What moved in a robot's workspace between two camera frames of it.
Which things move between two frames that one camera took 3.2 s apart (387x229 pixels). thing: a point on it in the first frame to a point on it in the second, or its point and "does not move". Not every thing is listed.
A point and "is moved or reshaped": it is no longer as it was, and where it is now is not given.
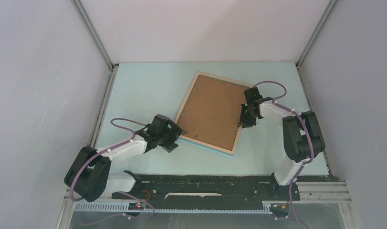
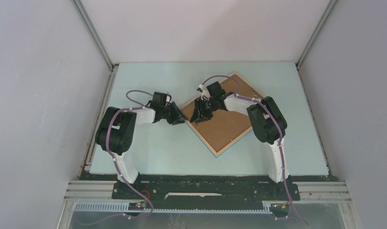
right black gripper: (243, 121) to (198, 117)
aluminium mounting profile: (335, 192) does not move
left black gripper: (174, 132) to (178, 117)
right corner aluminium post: (316, 33) does not move
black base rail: (206, 188) does not move
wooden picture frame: (211, 111) is moved or reshaped
